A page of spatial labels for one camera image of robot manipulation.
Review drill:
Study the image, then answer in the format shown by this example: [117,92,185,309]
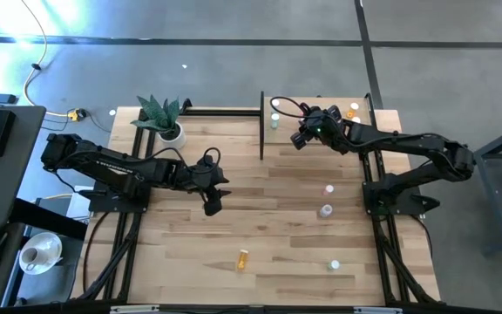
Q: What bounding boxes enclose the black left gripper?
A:
[187,154,233,217]

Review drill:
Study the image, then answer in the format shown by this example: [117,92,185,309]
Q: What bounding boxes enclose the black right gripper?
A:
[289,104,349,152]

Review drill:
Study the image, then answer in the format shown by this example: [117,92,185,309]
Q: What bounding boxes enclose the white plant pot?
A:
[157,121,187,152]

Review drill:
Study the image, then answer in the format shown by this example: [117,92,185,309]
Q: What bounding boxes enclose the green snake plant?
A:
[129,94,181,134]

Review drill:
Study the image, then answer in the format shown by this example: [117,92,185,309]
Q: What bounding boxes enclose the white box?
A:
[37,191,93,222]

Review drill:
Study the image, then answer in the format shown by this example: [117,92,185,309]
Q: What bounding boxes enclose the white cup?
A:
[18,246,39,270]

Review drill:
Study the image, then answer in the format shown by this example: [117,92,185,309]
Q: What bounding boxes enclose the grey metal cart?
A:
[464,117,502,254]

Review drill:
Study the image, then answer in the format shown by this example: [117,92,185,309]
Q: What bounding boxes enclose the black desk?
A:
[0,104,90,314]

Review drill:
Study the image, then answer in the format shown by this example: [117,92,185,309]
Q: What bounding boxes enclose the wooden shelf with black frame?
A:
[259,90,385,160]

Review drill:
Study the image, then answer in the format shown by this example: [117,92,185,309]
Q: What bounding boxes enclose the black metal rail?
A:
[180,98,263,118]

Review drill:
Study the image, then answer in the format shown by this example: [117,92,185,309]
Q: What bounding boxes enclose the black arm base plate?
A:
[362,181,442,218]
[78,185,153,214]

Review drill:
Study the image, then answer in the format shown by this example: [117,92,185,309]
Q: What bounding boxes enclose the black aluminium frame rails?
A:
[362,93,442,306]
[74,108,156,304]

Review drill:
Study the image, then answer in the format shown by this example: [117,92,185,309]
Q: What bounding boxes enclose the black frame crossbar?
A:
[0,301,502,314]

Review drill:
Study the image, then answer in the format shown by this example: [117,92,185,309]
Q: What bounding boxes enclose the silver bracket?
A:
[109,304,160,314]
[353,306,404,314]

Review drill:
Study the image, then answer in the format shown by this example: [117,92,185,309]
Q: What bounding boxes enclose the yellow extension cable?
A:
[20,0,87,123]

